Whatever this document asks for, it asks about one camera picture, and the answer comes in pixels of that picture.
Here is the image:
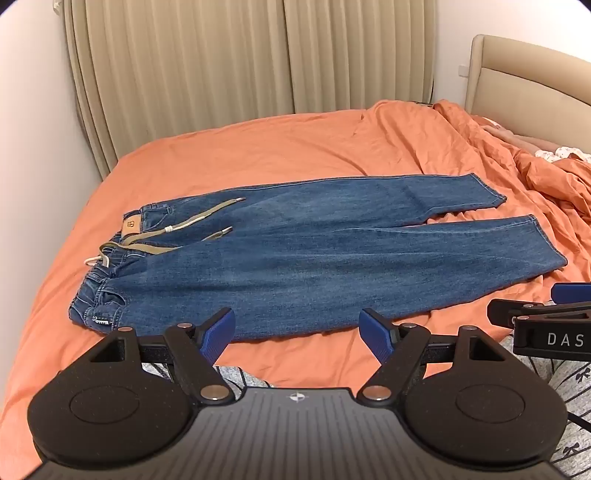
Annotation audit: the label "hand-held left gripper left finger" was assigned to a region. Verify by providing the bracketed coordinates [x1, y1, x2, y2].
[90, 307, 236, 404]

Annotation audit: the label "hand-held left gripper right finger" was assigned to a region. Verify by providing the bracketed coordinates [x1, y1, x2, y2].
[359, 308, 505, 404]

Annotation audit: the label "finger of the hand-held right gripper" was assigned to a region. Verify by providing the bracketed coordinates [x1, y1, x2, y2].
[551, 282, 591, 306]
[487, 298, 591, 329]

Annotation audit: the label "blue denim pants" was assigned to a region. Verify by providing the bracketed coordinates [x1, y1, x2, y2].
[68, 172, 568, 343]

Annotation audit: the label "person's grey patterned clothing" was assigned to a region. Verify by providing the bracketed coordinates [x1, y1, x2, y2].
[140, 335, 591, 480]

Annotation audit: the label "orange duvet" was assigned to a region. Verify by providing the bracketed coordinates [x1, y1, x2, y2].
[355, 99, 591, 305]

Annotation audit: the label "white floral cloth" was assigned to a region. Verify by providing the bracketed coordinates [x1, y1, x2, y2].
[536, 145, 591, 163]

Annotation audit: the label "orange bed sheet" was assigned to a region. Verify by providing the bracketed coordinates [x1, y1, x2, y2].
[0, 99, 591, 462]

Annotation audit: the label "beige upholstered headboard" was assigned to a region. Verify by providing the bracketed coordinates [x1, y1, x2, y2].
[464, 34, 591, 140]

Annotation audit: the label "beige curtain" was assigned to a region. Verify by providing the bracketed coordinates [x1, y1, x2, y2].
[62, 0, 291, 182]
[283, 0, 438, 116]

